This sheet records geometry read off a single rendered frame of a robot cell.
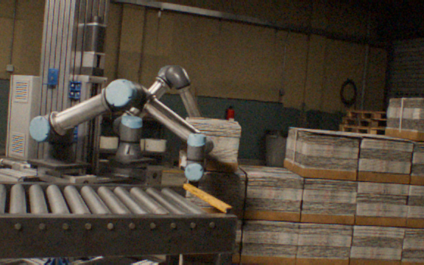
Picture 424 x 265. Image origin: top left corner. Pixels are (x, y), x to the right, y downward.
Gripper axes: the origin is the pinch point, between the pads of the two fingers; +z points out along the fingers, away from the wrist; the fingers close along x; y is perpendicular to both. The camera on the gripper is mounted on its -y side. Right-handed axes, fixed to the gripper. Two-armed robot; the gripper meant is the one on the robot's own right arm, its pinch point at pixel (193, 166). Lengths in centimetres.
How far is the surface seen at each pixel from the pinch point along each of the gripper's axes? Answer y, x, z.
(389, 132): 24, -113, 40
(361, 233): -29, -90, 9
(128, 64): 90, 122, 647
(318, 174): 1, -63, 7
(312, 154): 10, -59, 7
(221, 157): 5.0, -13.1, 4.4
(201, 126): 19.2, -2.2, 4.4
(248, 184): -7.1, -27.9, 5.8
